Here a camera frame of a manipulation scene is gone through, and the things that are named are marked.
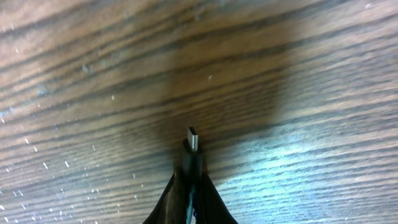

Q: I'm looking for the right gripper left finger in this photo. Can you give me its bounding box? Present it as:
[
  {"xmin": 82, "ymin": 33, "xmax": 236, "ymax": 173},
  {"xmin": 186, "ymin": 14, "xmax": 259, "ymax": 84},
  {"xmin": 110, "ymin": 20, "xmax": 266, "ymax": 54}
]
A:
[{"xmin": 143, "ymin": 169, "xmax": 188, "ymax": 224}]

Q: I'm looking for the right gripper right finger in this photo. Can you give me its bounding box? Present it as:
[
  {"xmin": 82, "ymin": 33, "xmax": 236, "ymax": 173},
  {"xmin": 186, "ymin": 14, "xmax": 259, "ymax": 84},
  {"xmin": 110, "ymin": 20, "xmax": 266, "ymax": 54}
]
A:
[{"xmin": 193, "ymin": 172, "xmax": 238, "ymax": 224}]

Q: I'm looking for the black USB charging cable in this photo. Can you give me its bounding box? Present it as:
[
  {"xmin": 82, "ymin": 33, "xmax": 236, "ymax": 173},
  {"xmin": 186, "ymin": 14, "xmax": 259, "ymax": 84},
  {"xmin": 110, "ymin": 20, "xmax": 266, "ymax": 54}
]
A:
[{"xmin": 181, "ymin": 125, "xmax": 205, "ymax": 224}]

